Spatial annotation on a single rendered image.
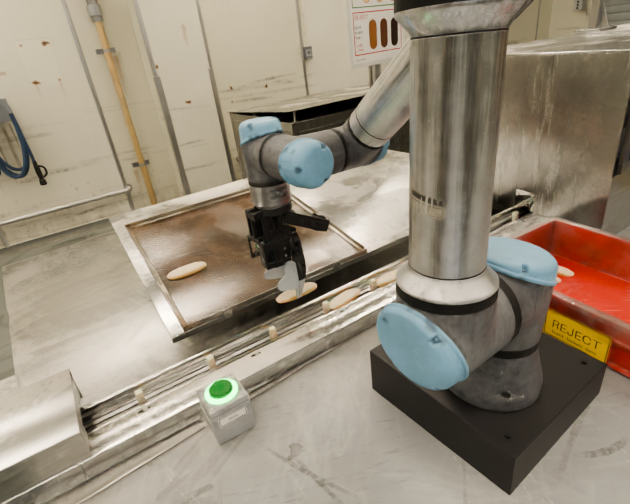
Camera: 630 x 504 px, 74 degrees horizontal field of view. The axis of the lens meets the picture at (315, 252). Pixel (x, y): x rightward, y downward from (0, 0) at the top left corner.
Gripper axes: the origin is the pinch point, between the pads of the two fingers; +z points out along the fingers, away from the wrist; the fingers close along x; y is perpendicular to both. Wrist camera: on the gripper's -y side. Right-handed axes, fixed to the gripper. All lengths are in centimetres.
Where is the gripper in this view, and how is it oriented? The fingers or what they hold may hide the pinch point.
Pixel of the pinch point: (295, 286)
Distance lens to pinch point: 90.2
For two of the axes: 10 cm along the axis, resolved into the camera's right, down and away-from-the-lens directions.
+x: 5.6, 3.4, -7.6
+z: 1.1, 8.8, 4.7
